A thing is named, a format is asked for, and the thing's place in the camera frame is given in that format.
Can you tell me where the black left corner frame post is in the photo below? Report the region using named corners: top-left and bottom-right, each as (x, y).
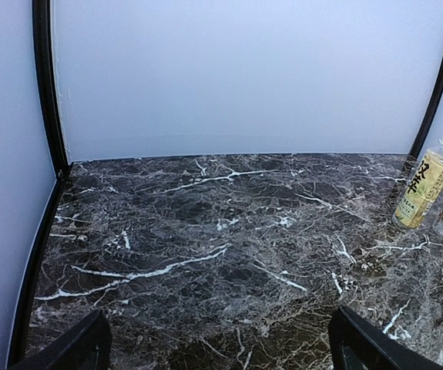
top-left (32, 0), bottom-right (70, 180)

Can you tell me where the green tea plastic bottle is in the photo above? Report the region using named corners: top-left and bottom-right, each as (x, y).
top-left (392, 136), bottom-right (443, 229)

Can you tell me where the black left table edge rail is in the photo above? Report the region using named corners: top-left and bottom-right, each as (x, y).
top-left (6, 164), bottom-right (72, 368)

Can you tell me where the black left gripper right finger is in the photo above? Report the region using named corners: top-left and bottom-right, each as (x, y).
top-left (328, 306), bottom-right (443, 370)

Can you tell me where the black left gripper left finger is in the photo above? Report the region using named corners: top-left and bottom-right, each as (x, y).
top-left (11, 310), bottom-right (112, 370)

